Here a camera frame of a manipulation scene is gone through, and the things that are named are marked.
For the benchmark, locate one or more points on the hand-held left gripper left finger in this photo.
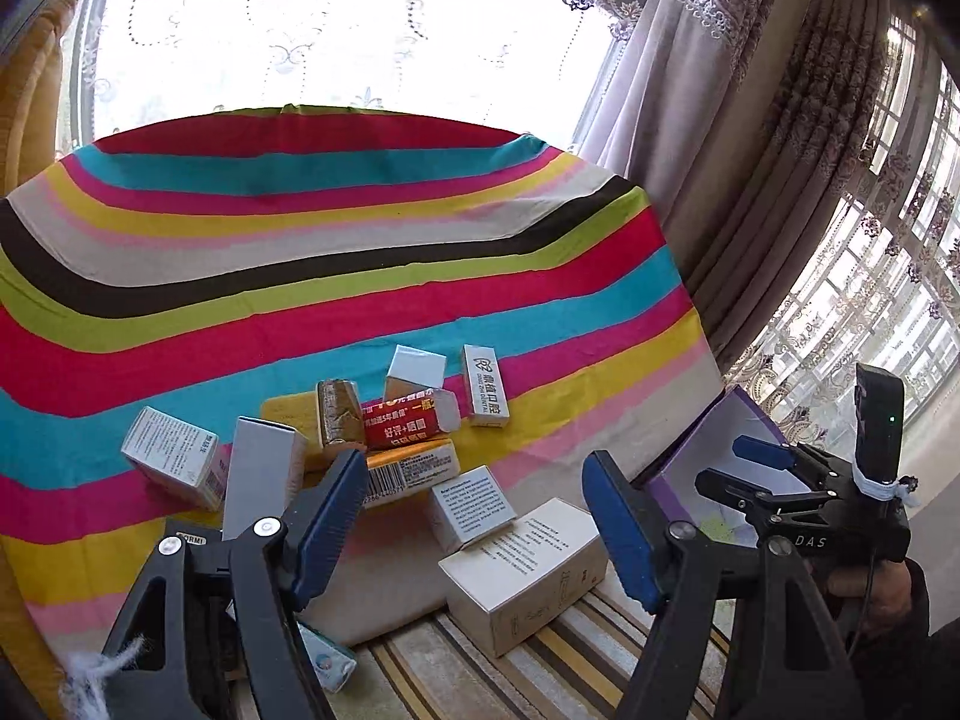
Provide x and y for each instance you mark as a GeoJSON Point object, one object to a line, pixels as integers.
{"type": "Point", "coordinates": [330, 525]}

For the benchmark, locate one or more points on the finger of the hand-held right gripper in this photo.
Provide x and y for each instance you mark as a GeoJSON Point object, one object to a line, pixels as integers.
{"type": "Point", "coordinates": [727, 491]}
{"type": "Point", "coordinates": [761, 451]}

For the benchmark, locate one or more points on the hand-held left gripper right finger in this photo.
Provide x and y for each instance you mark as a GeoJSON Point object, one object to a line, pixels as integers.
{"type": "Point", "coordinates": [622, 540]}

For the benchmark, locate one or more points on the purple cardboard box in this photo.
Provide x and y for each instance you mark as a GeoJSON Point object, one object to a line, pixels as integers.
{"type": "Point", "coordinates": [720, 435]}

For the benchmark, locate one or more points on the tall pale blue box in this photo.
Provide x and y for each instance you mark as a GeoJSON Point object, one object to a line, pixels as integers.
{"type": "Point", "coordinates": [259, 472]}

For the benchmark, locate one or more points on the orange box with barcode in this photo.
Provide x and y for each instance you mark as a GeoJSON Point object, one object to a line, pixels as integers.
{"type": "Point", "coordinates": [416, 469]}

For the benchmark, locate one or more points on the large white cardboard box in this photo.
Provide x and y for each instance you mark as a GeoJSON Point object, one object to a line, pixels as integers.
{"type": "Point", "coordinates": [525, 577]}

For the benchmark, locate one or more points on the gold foil packet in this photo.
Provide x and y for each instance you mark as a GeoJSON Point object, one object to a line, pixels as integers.
{"type": "Point", "coordinates": [339, 416]}

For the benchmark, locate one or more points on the red box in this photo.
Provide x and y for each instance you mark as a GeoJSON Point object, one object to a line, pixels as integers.
{"type": "Point", "coordinates": [405, 424]}

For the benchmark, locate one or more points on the white box with black text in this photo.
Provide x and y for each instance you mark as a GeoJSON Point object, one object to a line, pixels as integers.
{"type": "Point", "coordinates": [472, 506]}

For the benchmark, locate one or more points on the person's right hand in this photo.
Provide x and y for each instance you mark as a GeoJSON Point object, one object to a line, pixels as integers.
{"type": "Point", "coordinates": [870, 589]}

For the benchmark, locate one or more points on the yellow sponge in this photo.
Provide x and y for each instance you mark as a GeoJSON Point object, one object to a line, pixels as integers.
{"type": "Point", "coordinates": [289, 416]}

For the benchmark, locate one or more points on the small white blue-print box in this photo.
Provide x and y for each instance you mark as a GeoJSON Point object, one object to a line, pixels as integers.
{"type": "Point", "coordinates": [330, 660]}

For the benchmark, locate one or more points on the silver cube box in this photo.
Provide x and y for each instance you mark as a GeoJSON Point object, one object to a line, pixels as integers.
{"type": "Point", "coordinates": [412, 375]}

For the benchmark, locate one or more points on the white box with pink side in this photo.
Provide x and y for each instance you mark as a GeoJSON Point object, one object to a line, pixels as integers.
{"type": "Point", "coordinates": [169, 450]}

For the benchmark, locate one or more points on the striped patterned rug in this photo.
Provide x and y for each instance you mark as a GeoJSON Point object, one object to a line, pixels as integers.
{"type": "Point", "coordinates": [480, 679]}

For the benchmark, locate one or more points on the long white logo box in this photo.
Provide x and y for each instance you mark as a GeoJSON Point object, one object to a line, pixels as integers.
{"type": "Point", "coordinates": [485, 386]}

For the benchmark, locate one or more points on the floral lace curtain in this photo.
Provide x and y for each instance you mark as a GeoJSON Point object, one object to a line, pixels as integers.
{"type": "Point", "coordinates": [885, 277]}

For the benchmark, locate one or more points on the colourful striped cloth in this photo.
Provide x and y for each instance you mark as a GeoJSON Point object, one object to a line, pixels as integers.
{"type": "Point", "coordinates": [300, 240]}

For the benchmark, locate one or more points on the mauve patterned curtain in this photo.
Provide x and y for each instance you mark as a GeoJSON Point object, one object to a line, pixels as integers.
{"type": "Point", "coordinates": [712, 127]}

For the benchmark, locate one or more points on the sheer embroidered white curtain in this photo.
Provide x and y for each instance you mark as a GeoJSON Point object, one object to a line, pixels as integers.
{"type": "Point", "coordinates": [337, 30]}

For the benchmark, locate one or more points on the yellow curtain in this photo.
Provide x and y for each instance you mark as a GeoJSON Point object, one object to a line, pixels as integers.
{"type": "Point", "coordinates": [34, 97]}

